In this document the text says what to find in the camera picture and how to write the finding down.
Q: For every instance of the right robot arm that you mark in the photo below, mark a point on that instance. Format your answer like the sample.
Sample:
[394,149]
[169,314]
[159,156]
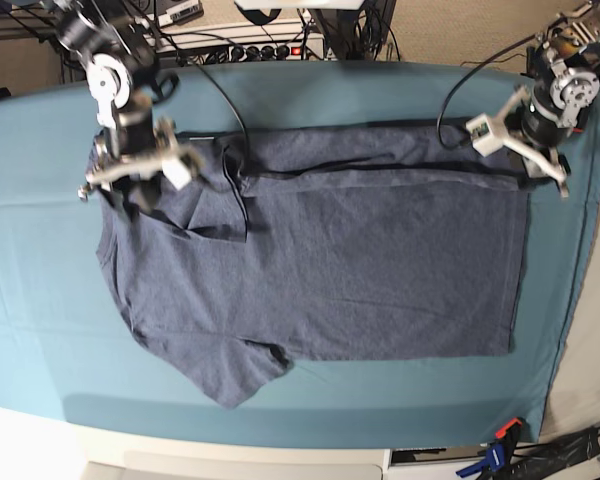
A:
[121,67]

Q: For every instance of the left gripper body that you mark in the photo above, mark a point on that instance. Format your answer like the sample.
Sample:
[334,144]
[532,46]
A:
[539,162]

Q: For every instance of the blue grey T-shirt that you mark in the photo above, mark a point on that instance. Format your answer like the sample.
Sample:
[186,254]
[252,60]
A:
[324,245]

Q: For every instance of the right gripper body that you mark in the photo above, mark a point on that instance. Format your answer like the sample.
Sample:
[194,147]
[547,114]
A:
[127,163]

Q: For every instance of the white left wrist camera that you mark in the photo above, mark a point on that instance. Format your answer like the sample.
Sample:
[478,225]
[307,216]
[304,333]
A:
[486,134]

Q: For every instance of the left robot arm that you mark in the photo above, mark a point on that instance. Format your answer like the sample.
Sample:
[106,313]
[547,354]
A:
[565,68]

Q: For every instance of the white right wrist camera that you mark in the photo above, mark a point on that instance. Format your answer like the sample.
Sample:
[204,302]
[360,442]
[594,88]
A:
[182,169]

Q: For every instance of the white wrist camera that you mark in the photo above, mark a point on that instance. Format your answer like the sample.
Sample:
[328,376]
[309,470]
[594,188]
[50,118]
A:
[486,134]
[182,169]

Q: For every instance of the black power strip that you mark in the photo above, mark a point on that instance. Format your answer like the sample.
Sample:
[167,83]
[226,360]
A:
[292,51]

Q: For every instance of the blue orange clamp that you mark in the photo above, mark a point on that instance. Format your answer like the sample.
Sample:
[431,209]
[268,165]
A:
[498,454]

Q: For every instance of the teal table cloth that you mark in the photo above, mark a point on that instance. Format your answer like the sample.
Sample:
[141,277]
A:
[66,353]

